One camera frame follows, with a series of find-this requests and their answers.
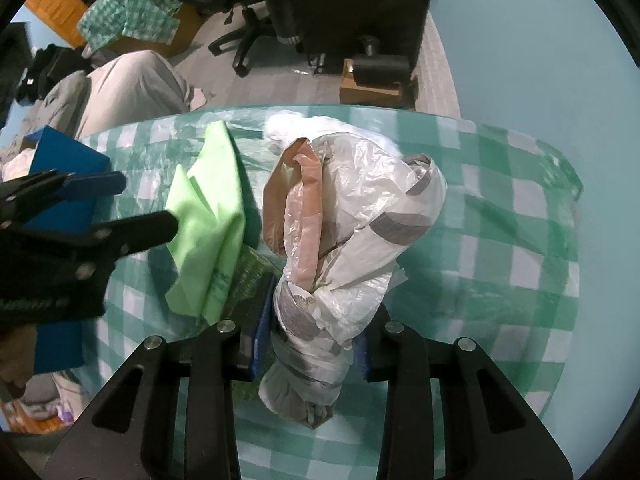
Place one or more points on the light green cloth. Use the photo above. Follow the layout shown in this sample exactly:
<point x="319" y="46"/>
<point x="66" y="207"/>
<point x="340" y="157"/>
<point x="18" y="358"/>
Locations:
<point x="210" y="210"/>

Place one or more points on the blue cardboard box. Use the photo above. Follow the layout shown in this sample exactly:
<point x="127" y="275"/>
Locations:
<point x="65" y="155"/>

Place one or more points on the crumpled paper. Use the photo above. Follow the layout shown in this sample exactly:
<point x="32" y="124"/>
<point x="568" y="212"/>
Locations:
<point x="199" y="96"/>

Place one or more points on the wooden wardrobe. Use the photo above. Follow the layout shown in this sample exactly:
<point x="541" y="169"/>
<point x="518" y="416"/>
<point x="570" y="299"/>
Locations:
<point x="55" y="10"/>

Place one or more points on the beige duvet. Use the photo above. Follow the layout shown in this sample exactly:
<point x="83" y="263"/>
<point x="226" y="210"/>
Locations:
<point x="135" y="90"/>

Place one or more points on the small brown cardboard box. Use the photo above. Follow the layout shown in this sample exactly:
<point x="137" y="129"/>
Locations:
<point x="370" y="95"/>

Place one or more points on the large brown cardboard box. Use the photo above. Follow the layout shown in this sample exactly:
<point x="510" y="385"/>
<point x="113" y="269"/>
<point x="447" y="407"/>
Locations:
<point x="185" y="30"/>

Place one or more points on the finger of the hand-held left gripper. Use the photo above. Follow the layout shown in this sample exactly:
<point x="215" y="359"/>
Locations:
<point x="95" y="182"/>
<point x="140" y="230"/>

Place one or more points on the black bag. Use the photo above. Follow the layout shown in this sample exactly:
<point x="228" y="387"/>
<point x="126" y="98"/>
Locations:
<point x="55" y="70"/>

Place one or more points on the green scrub pad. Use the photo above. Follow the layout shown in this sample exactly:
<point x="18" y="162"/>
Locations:
<point x="250" y="272"/>

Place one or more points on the person's left forearm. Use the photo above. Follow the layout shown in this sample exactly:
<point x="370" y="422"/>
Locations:
<point x="15" y="355"/>

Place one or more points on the white plastic bag bundle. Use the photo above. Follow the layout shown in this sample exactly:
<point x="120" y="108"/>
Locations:
<point x="360" y="200"/>

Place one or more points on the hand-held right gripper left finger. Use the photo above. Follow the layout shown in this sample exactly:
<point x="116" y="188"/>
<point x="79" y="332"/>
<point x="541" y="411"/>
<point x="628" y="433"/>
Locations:
<point x="262" y="332"/>

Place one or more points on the black curtain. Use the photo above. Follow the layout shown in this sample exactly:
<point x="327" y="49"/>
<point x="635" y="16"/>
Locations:
<point x="350" y="5"/>

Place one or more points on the striped floor mat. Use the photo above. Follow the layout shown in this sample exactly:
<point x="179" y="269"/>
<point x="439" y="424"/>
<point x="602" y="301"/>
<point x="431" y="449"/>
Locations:
<point x="437" y="70"/>

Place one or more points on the green checkered tablecloth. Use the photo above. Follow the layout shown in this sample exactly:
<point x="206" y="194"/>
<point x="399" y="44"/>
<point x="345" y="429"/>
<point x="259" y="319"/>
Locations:
<point x="500" y="260"/>

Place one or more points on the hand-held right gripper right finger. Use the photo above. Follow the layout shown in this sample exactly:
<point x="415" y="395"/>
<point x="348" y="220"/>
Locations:
<point x="362" y="362"/>

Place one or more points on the black office chair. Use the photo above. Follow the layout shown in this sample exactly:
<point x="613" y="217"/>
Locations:
<point x="250" y="35"/>

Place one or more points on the green checkered cloth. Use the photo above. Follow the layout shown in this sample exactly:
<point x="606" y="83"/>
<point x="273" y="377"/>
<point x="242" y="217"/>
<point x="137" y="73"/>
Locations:
<point x="130" y="15"/>

